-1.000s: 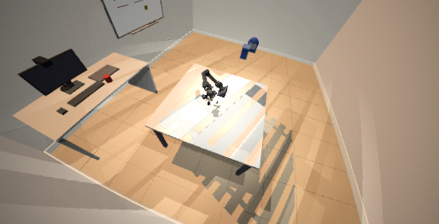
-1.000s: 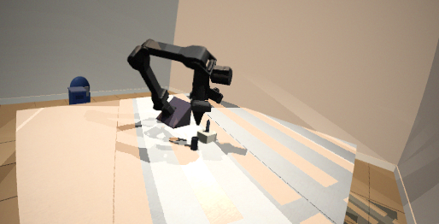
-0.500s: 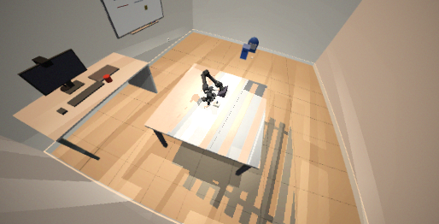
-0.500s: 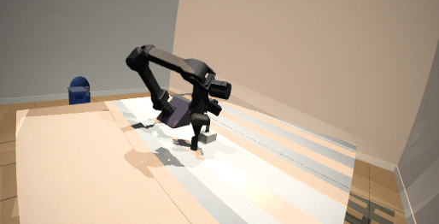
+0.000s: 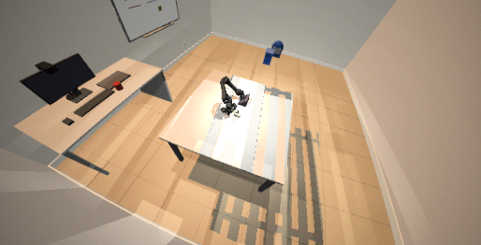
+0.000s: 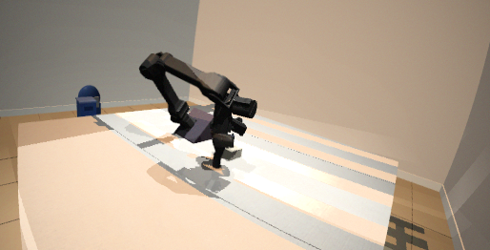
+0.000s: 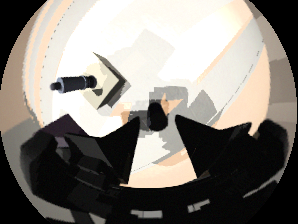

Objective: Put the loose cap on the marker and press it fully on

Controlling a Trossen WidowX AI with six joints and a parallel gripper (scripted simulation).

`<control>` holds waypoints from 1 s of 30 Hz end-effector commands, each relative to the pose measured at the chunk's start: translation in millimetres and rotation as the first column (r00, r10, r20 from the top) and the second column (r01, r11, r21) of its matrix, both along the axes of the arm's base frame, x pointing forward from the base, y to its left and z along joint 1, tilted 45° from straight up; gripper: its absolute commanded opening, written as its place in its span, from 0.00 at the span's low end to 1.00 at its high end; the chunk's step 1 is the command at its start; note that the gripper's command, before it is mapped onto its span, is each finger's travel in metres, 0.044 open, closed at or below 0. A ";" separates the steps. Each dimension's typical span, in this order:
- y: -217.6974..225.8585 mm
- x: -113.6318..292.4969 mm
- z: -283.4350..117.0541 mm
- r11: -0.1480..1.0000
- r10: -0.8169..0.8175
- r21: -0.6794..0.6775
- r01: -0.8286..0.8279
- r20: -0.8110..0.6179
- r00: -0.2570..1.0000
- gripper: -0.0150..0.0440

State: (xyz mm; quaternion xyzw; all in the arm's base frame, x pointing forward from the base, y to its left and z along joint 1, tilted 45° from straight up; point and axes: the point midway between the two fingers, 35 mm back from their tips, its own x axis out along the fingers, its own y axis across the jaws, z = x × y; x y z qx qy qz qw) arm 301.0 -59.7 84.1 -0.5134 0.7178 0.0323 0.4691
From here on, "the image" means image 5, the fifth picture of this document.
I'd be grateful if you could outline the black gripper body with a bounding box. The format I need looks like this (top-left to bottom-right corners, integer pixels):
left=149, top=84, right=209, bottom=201
left=221, top=103, right=237, bottom=113

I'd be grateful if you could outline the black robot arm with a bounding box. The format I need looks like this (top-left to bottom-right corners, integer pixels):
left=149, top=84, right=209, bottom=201
left=219, top=76, right=246, bottom=112

